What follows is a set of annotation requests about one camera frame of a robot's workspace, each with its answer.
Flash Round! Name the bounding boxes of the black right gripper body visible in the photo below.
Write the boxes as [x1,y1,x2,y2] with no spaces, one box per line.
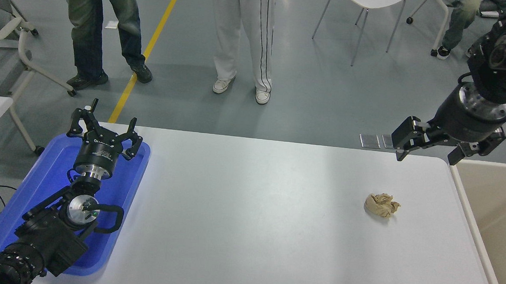
[429,88,506,145]

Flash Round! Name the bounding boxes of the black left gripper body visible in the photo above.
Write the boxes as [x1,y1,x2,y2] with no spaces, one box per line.
[74,132,124,173]

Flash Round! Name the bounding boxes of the metal floor plate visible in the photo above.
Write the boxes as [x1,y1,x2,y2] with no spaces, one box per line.
[359,133,381,150]
[381,134,399,150]

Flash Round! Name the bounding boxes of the blue plastic tray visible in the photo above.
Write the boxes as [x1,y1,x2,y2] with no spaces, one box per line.
[0,129,152,281]

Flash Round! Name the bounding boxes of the crumpled tan paper ball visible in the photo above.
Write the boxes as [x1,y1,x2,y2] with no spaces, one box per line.
[364,192,402,219]

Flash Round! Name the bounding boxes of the large pale bin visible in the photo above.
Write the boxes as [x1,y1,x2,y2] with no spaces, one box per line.
[443,159,506,284]

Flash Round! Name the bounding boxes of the person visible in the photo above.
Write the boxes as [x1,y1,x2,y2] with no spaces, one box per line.
[430,0,506,64]
[51,0,157,95]
[205,0,277,105]

